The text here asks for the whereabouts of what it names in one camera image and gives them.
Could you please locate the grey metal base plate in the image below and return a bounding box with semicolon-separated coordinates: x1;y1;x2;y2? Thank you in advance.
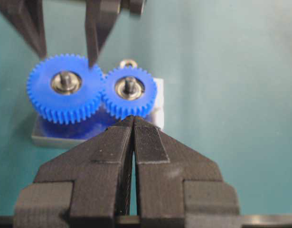
31;78;164;149

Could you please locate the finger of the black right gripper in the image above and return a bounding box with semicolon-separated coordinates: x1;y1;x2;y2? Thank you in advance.
0;0;47;58
85;0;146;68

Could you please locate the large blue plastic gear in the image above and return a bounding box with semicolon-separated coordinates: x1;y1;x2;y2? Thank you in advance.
27;54;103;124

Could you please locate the small blue plastic gear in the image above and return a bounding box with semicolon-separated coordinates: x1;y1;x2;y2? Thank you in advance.
102;67;157;119

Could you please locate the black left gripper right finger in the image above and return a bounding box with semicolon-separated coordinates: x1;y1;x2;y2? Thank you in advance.
133;117;240;228

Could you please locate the threaded shaft in small gear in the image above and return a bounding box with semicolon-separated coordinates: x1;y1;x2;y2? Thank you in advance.
124;76;136;94

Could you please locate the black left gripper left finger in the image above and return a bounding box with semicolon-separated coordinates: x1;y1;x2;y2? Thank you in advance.
13;116;133;228

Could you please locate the threaded shaft in large gear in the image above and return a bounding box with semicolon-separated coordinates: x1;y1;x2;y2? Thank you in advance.
60;71;71;88

